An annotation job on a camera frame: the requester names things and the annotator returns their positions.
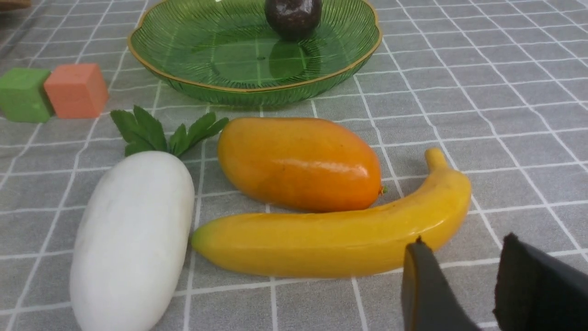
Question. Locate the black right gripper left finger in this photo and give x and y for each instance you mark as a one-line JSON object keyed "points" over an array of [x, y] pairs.
{"points": [[428, 303]]}

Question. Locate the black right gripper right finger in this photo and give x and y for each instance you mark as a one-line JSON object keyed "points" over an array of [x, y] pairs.
{"points": [[537, 292]]}

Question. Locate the yellow banana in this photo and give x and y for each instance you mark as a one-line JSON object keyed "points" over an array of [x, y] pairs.
{"points": [[340, 244]]}

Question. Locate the orange yellow mango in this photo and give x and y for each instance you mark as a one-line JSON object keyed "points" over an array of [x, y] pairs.
{"points": [[306, 164]]}

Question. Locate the white radish green leaves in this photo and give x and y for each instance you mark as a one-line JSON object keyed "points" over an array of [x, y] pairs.
{"points": [[132, 240]]}

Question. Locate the dark purple mangosteen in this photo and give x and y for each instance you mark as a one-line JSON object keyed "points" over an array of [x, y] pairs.
{"points": [[293, 19]]}

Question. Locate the grey checkered tablecloth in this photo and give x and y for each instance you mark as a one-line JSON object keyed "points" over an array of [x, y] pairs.
{"points": [[499, 85]]}

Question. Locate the green glass leaf plate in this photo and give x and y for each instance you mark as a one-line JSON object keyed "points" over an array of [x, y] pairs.
{"points": [[224, 51]]}

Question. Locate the orange foam cube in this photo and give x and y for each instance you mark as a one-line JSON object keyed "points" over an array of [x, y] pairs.
{"points": [[77, 91]]}

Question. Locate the green foam cube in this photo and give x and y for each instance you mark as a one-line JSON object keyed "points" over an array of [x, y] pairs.
{"points": [[23, 97]]}

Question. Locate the woven rattan basket lid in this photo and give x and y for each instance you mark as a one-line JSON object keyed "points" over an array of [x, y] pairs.
{"points": [[12, 5]]}

